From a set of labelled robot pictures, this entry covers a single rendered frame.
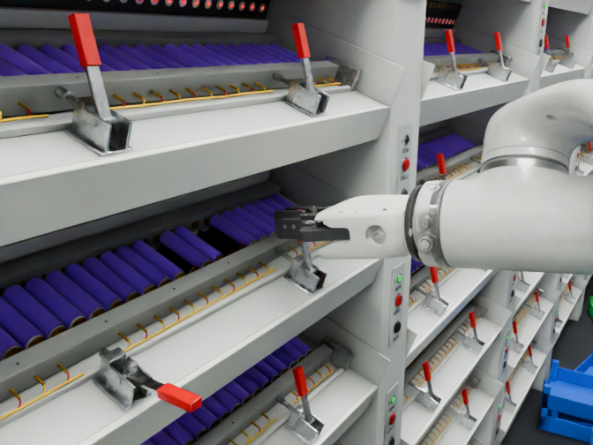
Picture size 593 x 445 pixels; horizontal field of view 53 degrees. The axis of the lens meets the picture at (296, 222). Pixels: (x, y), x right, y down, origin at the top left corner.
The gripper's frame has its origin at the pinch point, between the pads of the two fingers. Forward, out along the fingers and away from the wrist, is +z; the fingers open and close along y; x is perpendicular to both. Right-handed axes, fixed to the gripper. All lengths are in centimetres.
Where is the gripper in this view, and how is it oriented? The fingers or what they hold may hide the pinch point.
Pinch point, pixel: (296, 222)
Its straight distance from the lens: 68.0
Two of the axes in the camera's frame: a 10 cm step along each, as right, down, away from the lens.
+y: 5.6, -2.4, 7.9
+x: -1.3, -9.7, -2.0
